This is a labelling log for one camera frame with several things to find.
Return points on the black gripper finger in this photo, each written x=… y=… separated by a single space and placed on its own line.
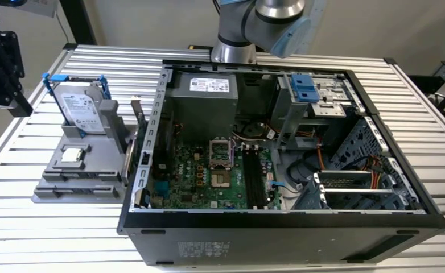
x=2 y=65

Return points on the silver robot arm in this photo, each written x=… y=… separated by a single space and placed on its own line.
x=230 y=28

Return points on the black RAM slot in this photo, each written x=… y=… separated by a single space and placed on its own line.
x=253 y=176
x=248 y=176
x=262 y=176
x=258 y=176

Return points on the hard disk in blue carrier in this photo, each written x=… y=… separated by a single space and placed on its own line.
x=81 y=108

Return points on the silver CPU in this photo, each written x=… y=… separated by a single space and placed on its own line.
x=72 y=155

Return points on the grey parts rack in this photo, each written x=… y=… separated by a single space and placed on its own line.
x=101 y=162

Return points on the grey power supply box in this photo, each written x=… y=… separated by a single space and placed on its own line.
x=203 y=113

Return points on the CPU socket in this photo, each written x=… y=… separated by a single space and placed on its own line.
x=222 y=179

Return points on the green motherboard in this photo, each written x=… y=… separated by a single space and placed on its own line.
x=222 y=199

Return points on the metal optical drive cage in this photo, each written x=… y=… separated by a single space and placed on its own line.
x=286 y=119

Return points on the blue drive latch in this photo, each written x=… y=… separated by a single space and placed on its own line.
x=304 y=85

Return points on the black PC case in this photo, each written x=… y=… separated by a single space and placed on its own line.
x=245 y=241

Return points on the metal disk bay cage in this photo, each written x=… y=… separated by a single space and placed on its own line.
x=344 y=176

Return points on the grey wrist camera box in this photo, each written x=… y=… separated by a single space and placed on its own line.
x=40 y=7

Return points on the black metal post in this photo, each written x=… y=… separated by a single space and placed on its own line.
x=82 y=22

